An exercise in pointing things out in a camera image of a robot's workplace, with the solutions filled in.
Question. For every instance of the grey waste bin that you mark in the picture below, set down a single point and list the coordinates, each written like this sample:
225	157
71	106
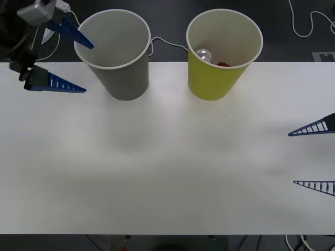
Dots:
123	78

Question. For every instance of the grey floor plate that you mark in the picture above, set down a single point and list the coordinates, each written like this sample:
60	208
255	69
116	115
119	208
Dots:
323	56

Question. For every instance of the white power strip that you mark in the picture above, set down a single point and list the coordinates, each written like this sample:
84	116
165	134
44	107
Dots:
62	5

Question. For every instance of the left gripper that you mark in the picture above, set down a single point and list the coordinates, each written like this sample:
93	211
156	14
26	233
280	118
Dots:
18	52

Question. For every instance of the yellow-green waste bin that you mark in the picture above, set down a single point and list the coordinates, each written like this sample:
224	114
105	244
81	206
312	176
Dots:
209	81

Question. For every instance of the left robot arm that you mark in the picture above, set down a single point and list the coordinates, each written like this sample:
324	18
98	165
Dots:
36	13

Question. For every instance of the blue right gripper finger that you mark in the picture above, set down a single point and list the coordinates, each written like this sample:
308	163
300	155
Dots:
318	127
323	187

